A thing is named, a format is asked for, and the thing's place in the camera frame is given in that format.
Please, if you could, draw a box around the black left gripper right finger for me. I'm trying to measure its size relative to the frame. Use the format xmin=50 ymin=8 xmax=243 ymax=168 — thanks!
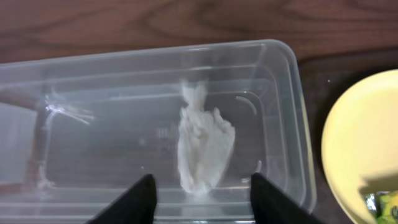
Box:
xmin=250 ymin=173 xmax=322 ymax=224

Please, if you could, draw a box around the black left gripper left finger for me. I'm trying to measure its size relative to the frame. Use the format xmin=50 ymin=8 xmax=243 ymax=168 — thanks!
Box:
xmin=86 ymin=174 xmax=157 ymax=224

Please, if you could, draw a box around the green snack wrapper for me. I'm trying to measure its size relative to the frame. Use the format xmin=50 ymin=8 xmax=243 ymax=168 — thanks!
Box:
xmin=363 ymin=191 xmax=397 ymax=224

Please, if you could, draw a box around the clear plastic waste bin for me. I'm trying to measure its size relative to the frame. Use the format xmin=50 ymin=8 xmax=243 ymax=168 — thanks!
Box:
xmin=1 ymin=40 xmax=317 ymax=223

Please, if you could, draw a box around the yellow plate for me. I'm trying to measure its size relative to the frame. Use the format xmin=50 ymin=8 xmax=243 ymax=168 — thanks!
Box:
xmin=321 ymin=70 xmax=397 ymax=223

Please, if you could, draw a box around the brown serving tray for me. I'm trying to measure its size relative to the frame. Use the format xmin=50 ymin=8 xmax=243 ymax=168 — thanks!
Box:
xmin=299 ymin=47 xmax=397 ymax=223

